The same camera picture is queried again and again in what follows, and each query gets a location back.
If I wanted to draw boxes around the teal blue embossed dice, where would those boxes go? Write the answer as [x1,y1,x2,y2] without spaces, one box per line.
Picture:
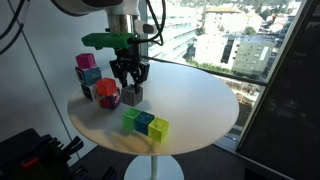
[134,111,156,136]

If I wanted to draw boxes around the green wrist camera housing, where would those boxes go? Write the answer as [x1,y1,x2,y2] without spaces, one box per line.
[81,32,135,52]

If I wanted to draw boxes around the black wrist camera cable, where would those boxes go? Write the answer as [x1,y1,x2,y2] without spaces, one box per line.
[133,0,168,47]

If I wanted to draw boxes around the yellow-green embossed dice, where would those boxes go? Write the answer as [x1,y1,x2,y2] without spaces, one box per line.
[147,116,170,144]

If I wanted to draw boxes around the gray embossed dice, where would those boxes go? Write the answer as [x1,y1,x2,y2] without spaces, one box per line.
[120,84,144,108]

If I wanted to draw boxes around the multicoloured fabric cube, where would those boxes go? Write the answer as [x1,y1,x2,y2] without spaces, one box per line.
[98,87,123,111]

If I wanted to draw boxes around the black checkered fabric cube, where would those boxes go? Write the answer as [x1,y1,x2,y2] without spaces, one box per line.
[80,83,98,102]

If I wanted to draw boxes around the black spring clamp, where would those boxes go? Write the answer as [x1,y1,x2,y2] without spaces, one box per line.
[61,135,85,157]

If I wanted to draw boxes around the orange-red cube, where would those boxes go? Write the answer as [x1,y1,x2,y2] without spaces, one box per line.
[95,77,118,98]

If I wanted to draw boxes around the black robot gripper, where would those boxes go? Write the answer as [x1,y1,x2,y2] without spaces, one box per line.
[109,46,150,95]

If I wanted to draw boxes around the white table pedestal base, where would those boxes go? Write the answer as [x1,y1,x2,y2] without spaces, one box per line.
[123,154,185,180]

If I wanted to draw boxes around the orange handled clamp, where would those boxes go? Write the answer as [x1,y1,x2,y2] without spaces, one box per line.
[20,155,42,170]

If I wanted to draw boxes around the magenta cube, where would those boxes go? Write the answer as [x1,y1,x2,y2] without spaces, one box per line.
[75,52,98,70]

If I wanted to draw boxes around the dark window rail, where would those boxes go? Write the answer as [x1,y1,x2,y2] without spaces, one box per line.
[143,55,268,87]

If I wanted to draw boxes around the blue and black fabric cube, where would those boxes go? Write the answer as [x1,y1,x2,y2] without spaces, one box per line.
[75,66,103,87]

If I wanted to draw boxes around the green embossed dice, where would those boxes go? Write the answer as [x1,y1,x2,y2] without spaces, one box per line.
[121,107,142,131]

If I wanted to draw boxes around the black hanging cable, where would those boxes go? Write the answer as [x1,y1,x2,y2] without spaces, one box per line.
[0,0,32,56]

